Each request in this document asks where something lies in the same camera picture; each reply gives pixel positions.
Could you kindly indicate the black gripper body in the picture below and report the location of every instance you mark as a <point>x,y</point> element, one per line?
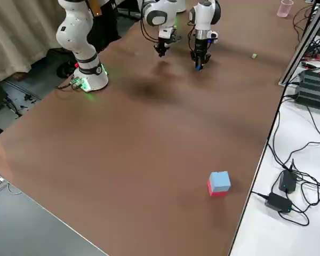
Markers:
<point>201,46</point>
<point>164,42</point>

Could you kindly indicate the blue magnetic cube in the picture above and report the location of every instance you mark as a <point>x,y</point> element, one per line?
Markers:
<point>198,68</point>

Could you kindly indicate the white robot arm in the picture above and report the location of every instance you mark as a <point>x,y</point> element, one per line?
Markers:
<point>77,34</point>
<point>160,13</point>

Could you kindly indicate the person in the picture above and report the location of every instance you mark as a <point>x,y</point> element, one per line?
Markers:
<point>106,24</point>

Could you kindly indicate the pink mesh cup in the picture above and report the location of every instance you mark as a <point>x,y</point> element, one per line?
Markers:
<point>285,10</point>

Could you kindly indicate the black finned electronics box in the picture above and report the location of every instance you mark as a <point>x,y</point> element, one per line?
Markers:
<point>314,80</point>
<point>312,97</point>

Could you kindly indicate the red and blue box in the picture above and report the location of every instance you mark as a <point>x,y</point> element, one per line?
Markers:
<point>220,181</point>

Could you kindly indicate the beige curtain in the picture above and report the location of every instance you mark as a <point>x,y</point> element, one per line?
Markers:
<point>16,40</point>

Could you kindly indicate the black power adapter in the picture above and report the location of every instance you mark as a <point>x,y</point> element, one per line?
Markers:
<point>288,182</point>
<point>278,201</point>

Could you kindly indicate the aluminium frame post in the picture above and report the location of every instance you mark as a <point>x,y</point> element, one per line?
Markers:
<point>300,45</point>

